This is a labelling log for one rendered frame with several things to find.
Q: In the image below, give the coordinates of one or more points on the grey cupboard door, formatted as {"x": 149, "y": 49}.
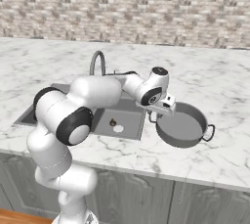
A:
{"x": 133, "y": 195}
{"x": 211, "y": 206}
{"x": 16, "y": 182}

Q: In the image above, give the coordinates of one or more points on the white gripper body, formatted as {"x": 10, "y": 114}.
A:
{"x": 162, "y": 109}

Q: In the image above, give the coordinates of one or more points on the grey curved tap spout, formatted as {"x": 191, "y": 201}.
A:
{"x": 97, "y": 55}

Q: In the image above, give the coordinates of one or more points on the grey sink basin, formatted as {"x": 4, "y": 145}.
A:
{"x": 130, "y": 117}

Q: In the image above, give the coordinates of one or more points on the dark tap lever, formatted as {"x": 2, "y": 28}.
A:
{"x": 125, "y": 72}

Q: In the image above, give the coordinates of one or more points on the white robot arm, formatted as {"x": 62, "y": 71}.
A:
{"x": 94, "y": 92}

